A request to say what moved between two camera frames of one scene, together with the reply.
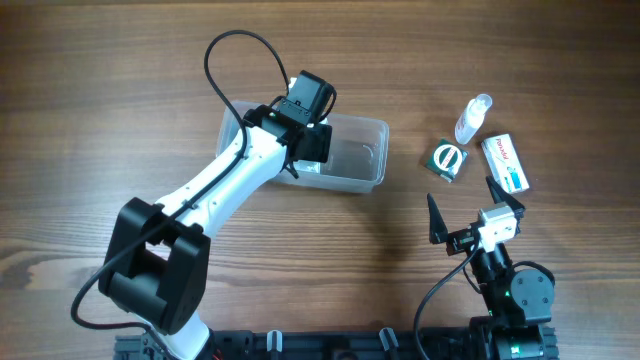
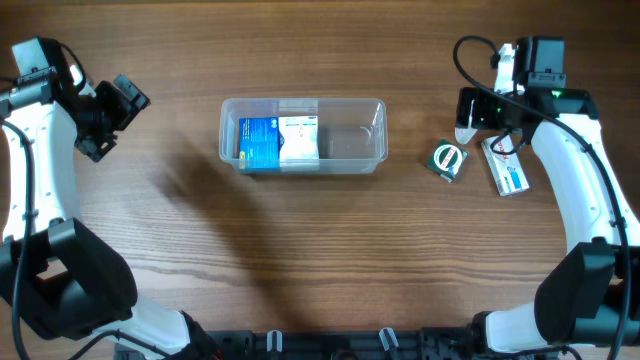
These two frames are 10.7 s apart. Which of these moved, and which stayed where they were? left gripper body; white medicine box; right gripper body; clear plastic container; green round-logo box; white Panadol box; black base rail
Moved: right gripper body; clear plastic container; white medicine box; left gripper body
Stayed: green round-logo box; black base rail; white Panadol box
